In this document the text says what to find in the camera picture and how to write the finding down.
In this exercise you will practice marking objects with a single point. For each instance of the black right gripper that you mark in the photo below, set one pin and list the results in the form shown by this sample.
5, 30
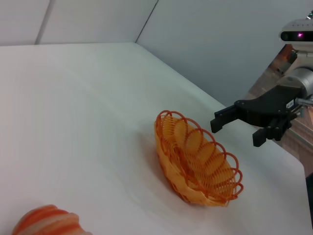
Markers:
274, 105

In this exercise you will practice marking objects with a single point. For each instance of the orange woven plastic basket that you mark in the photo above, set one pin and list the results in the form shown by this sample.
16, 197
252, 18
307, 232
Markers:
195, 156

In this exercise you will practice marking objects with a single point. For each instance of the orange striped bread loaf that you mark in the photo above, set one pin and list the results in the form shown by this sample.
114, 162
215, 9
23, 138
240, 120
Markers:
49, 220

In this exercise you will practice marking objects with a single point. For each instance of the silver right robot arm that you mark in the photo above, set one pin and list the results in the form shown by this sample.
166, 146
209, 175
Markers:
303, 78

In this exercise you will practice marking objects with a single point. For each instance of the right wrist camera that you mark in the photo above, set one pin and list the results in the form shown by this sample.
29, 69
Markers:
298, 29

